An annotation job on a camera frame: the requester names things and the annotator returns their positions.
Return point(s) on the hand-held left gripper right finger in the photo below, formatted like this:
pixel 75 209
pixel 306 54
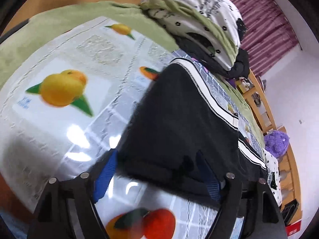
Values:
pixel 208 176

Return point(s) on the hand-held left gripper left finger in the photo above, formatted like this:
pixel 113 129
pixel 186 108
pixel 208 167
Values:
pixel 104 176

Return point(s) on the black pants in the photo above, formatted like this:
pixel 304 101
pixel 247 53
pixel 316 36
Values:
pixel 174 129

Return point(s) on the white flower pillow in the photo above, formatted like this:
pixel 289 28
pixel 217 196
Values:
pixel 273 174

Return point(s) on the fruit print plastic tablecloth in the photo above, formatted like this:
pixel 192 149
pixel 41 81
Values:
pixel 49 142

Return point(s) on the purple plush toy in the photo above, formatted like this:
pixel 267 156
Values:
pixel 276 143

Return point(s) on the cardboard box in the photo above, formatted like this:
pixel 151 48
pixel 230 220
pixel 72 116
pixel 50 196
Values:
pixel 243 84

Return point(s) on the red box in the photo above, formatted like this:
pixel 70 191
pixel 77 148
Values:
pixel 294 229

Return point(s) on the black padded jacket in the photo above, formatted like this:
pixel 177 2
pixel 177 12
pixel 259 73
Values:
pixel 241 64

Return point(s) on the dark red curtain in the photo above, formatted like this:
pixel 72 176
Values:
pixel 264 22

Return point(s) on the folded white flower quilt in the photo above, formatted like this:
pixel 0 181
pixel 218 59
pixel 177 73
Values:
pixel 199 12

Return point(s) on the green fleece blanket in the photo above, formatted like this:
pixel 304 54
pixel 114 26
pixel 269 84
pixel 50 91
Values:
pixel 62 17

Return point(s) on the wooden bed frame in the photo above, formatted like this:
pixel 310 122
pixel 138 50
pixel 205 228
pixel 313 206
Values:
pixel 267 107

